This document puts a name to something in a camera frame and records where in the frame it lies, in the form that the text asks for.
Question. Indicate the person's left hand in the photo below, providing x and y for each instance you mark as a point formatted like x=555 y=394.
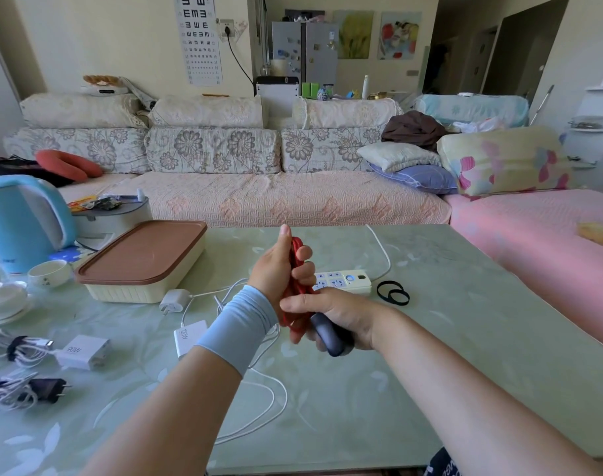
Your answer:
x=270 y=272

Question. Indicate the person's right hand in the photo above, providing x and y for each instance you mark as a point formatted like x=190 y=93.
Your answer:
x=348 y=312

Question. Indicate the person's left thumb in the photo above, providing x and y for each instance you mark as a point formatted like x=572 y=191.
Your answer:
x=283 y=241

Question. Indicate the person's right thumb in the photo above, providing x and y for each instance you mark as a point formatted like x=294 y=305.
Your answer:
x=304 y=303

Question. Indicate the dark grey rounded charger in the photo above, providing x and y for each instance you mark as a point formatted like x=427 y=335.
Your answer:
x=333 y=337

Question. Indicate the person's left forearm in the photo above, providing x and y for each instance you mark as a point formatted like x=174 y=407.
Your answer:
x=172 y=416

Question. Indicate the person's right forearm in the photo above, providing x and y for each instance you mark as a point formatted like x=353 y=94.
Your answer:
x=470 y=391

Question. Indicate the floral covered sofa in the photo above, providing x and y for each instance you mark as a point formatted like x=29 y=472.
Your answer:
x=281 y=198

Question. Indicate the white power strip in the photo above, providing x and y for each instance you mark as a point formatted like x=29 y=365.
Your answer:
x=348 y=281

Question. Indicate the light blue wrist sleeve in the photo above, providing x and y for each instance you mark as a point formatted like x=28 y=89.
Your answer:
x=239 y=324

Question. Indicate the black rubber band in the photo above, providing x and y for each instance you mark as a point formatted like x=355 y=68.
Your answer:
x=403 y=299
x=388 y=291

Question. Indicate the flat white power adapter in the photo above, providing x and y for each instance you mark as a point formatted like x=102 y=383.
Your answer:
x=187 y=337

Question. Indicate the small white plug charger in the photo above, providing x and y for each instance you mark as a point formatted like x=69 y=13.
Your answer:
x=175 y=301

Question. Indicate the white box appliance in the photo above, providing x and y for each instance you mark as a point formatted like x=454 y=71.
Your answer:
x=276 y=101

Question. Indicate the cream box with brown lid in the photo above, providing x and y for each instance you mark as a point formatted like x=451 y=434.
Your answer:
x=142 y=255

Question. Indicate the white pillow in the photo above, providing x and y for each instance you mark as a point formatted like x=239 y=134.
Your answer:
x=398 y=156

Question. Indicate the small white bottle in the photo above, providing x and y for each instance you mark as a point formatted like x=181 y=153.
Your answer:
x=140 y=195

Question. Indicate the patterned small vase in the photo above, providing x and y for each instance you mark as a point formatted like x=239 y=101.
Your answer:
x=324 y=94

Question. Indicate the green box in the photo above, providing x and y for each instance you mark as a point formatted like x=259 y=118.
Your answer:
x=310 y=90

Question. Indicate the lavender blue pillow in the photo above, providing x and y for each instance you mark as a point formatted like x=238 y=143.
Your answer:
x=425 y=179

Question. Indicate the white round appliance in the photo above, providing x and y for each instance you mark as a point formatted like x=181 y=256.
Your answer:
x=117 y=220

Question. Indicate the brown crumpled clothing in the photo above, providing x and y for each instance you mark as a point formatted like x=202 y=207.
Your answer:
x=413 y=128

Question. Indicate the tall white bottle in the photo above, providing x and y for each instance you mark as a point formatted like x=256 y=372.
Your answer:
x=365 y=88

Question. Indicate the dark crumpled wrapper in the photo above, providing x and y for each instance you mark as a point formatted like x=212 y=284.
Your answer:
x=103 y=204

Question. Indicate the grey refrigerator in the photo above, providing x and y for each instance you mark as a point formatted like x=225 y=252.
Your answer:
x=306 y=49

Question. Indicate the folded newspaper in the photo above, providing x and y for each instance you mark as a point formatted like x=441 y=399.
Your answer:
x=140 y=94

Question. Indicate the orange snack packet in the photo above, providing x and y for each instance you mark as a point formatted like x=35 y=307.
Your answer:
x=80 y=203

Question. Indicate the dark printed shorts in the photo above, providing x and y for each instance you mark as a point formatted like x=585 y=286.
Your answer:
x=443 y=464

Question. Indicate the blue kettle base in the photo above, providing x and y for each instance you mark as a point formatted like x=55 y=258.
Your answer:
x=68 y=255

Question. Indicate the yellow green flower painting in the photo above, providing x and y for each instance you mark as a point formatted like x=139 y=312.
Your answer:
x=353 y=34

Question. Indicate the eye chart poster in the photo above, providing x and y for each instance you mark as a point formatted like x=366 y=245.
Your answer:
x=198 y=39

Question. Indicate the large white power adapter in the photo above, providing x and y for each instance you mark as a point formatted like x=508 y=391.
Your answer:
x=85 y=351

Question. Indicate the white plastic bag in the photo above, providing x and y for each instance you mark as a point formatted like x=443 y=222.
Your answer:
x=477 y=126

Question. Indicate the light blue back cushion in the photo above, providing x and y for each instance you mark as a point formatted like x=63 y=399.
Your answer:
x=472 y=108

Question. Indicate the red neck pillow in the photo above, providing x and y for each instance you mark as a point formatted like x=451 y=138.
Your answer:
x=65 y=163

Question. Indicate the red flower painting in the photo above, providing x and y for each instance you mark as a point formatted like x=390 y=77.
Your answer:
x=399 y=37

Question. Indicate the large pink petal pillow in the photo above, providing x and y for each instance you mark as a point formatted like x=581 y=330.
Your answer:
x=504 y=161

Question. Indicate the white tea cup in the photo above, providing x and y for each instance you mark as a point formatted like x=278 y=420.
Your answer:
x=48 y=273

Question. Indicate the white device with beaded pad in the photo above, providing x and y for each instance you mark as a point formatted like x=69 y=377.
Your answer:
x=103 y=86

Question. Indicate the pink chaise cover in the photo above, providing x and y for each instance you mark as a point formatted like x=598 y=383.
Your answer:
x=539 y=252

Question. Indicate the light blue electric kettle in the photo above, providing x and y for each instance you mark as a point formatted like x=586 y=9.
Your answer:
x=13 y=223

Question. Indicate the black bag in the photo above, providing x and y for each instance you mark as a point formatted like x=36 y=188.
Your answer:
x=13 y=168

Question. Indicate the stack of white dishes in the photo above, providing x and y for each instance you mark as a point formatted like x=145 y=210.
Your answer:
x=3 y=299

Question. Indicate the metal pole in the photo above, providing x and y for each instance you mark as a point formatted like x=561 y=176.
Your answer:
x=542 y=105

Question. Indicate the yellow crumpled item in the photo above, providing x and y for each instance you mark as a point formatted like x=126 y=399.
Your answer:
x=599 y=233

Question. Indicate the white shelf cabinet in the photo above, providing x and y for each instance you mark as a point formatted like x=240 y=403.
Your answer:
x=596 y=143

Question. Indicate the wall socket with black plug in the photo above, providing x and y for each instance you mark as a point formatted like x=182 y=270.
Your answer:
x=226 y=27

